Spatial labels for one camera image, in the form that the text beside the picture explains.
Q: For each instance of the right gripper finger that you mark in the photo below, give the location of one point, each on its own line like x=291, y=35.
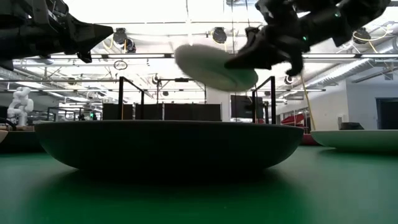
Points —
x=297, y=63
x=258, y=57

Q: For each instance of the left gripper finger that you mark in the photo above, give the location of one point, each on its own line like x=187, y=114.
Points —
x=84, y=56
x=90, y=32

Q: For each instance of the green plate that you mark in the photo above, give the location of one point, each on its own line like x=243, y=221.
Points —
x=205, y=67

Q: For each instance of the white plate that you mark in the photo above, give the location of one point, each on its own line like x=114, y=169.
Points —
x=357, y=140

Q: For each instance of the dark grey plate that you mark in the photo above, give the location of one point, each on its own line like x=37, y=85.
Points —
x=168, y=146

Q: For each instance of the long ceiling light strip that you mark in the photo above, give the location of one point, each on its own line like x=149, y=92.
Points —
x=136, y=56

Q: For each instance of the red background object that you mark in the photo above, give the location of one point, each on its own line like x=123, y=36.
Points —
x=293, y=119

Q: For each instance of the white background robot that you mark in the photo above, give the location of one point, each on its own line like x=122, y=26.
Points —
x=20, y=105

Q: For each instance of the red plate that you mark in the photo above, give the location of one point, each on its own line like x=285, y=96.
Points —
x=309, y=140

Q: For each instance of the black background chair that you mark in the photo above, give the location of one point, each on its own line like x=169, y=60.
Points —
x=351, y=126

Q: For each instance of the dark door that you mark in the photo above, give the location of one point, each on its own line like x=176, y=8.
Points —
x=388, y=113

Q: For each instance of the black metal shelf frame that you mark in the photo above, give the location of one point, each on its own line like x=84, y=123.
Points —
x=120, y=99

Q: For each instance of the black background rig frame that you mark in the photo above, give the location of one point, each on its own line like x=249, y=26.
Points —
x=182, y=80

